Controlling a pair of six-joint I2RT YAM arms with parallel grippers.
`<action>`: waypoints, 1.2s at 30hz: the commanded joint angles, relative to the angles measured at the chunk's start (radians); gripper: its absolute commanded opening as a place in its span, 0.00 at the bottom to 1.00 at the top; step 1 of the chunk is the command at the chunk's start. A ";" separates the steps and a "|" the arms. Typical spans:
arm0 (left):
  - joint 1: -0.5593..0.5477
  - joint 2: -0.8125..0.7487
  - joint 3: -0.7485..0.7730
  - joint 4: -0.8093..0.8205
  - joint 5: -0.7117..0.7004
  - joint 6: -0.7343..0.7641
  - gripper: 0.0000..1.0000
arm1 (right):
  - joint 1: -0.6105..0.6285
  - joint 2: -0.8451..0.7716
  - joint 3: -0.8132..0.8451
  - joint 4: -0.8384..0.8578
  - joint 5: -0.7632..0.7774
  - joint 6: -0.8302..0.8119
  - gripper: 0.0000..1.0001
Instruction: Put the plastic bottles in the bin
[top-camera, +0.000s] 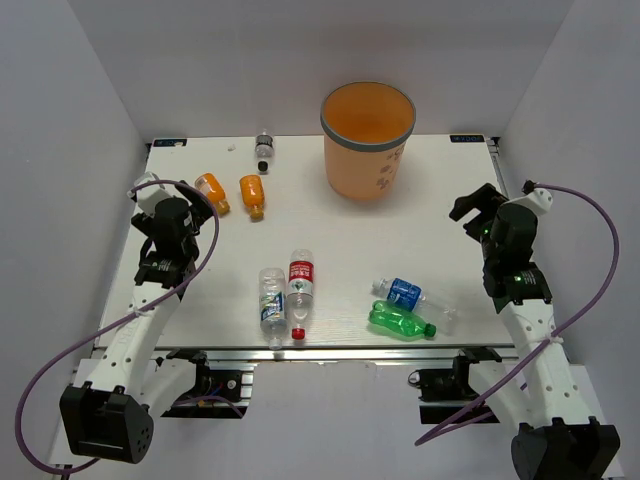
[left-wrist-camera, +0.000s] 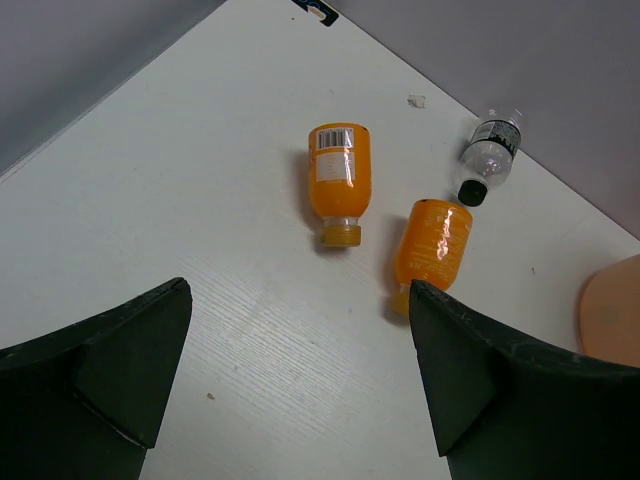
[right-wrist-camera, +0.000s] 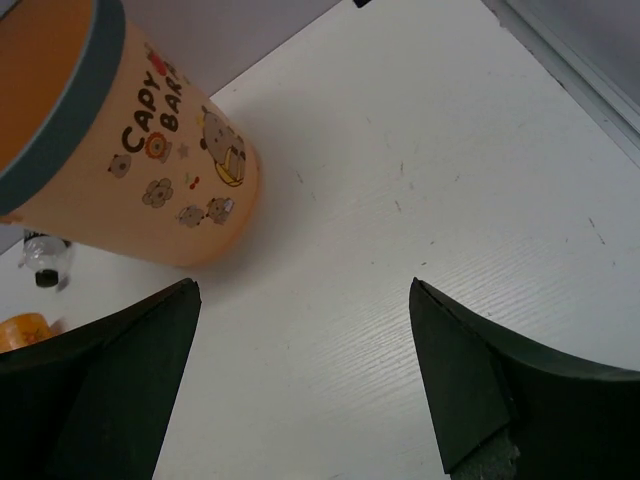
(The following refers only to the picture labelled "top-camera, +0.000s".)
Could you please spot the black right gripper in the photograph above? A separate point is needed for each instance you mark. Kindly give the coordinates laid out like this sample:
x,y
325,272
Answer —
x,y
486,200

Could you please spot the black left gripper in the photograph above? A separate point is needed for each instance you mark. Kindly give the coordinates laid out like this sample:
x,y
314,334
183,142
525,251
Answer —
x,y
198,209

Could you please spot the orange juice bottle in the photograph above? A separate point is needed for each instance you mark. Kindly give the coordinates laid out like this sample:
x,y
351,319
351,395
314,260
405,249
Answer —
x,y
212,189
253,196

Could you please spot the clear bottle blue-green label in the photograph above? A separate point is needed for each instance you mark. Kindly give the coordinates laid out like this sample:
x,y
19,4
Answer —
x,y
273,321

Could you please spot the clear bottle red label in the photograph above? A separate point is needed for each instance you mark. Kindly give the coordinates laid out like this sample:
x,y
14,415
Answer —
x,y
300,292

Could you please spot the clear bottle blue label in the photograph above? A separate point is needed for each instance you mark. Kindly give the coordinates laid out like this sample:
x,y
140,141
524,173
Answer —
x,y
430,306

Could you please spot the green plastic bottle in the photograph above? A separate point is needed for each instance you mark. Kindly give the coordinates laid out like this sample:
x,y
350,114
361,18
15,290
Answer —
x,y
399,321

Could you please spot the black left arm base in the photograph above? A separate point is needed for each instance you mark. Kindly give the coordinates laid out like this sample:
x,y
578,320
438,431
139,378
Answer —
x,y
219,390

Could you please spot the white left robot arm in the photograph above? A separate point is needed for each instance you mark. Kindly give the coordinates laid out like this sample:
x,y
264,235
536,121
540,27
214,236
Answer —
x,y
111,416

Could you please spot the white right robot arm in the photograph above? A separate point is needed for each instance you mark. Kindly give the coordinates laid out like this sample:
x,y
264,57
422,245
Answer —
x,y
556,434

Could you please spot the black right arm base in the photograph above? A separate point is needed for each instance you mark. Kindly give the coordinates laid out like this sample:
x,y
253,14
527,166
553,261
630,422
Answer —
x,y
445,391

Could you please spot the orange plastic bin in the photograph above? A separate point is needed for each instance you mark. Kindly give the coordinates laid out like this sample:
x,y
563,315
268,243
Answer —
x,y
366,126

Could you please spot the right blue table label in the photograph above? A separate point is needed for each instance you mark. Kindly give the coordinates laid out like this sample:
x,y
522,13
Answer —
x,y
467,138

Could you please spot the blue table label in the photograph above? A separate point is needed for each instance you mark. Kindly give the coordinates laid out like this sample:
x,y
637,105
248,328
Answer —
x,y
169,142
467,138

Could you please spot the left blue table label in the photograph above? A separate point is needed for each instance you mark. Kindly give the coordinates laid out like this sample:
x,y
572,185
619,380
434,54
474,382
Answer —
x,y
169,142

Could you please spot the small clear black-cap bottle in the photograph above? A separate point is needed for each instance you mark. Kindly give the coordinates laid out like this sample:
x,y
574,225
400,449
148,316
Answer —
x,y
264,151

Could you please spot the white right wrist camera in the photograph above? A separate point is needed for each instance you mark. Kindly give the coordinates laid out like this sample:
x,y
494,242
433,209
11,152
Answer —
x,y
537,199

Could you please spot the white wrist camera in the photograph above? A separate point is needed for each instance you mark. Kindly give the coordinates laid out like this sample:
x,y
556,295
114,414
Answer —
x,y
147,192
537,199

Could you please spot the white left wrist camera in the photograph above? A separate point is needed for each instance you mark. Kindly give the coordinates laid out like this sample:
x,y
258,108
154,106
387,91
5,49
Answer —
x,y
147,192

